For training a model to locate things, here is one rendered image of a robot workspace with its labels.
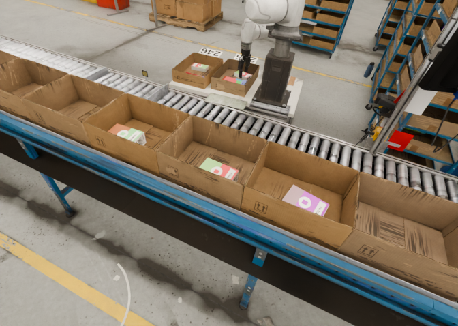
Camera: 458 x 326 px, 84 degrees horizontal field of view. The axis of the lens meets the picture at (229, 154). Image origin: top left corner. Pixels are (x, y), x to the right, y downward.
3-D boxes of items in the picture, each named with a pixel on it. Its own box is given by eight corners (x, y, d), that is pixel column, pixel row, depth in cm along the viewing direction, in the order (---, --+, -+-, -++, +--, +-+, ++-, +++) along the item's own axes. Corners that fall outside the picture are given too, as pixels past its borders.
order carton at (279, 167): (345, 196, 115) (360, 170, 103) (336, 253, 95) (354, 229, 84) (262, 166, 125) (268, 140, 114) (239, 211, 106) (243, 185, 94)
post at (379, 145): (377, 161, 165) (478, 9, 104) (376, 166, 162) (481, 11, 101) (358, 155, 169) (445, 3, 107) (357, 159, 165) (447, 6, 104)
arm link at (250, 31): (245, 43, 190) (259, 41, 195) (247, 21, 179) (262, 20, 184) (237, 39, 196) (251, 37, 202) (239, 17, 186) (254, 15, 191)
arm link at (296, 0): (305, 25, 162) (315, -16, 148) (284, 28, 154) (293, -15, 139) (287, 19, 172) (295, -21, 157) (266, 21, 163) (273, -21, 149)
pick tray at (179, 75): (223, 69, 225) (223, 58, 218) (204, 89, 199) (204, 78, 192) (193, 63, 231) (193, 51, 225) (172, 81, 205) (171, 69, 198)
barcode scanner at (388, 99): (368, 105, 151) (379, 90, 144) (388, 113, 149) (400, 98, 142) (367, 110, 147) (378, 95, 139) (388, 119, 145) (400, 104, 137)
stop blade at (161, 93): (168, 94, 197) (168, 83, 190) (128, 126, 166) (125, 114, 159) (168, 93, 197) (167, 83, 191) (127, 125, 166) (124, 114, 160)
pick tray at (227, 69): (258, 76, 221) (260, 65, 214) (244, 97, 194) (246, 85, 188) (227, 69, 227) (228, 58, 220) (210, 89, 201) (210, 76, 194)
